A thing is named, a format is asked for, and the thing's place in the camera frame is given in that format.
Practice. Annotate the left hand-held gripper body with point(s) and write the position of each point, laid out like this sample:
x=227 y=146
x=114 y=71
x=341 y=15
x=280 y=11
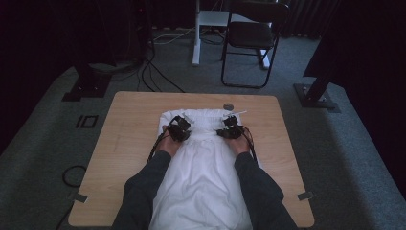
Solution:
x=177 y=132

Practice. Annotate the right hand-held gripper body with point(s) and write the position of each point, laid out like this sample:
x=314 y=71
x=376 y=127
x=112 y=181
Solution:
x=234 y=131

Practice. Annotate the white skirt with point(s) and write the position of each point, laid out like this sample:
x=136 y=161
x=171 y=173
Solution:
x=199 y=179

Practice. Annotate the grey round table grommet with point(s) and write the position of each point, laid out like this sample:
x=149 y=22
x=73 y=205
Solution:
x=228 y=106

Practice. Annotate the black stand base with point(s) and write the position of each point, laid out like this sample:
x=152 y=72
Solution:
x=314 y=96
x=87 y=86

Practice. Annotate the black folding chair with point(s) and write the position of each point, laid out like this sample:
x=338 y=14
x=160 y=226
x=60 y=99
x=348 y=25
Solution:
x=252 y=35

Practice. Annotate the black floor tape marks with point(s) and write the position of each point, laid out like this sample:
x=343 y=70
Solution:
x=86 y=121

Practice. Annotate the dark equipment rack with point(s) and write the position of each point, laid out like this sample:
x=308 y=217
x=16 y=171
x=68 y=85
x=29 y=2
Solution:
x=127 y=28

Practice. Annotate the dark curtain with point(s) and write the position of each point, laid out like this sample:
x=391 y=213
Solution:
x=367 y=64

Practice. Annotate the white desk frame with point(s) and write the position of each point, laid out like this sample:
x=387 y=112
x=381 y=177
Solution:
x=199 y=38

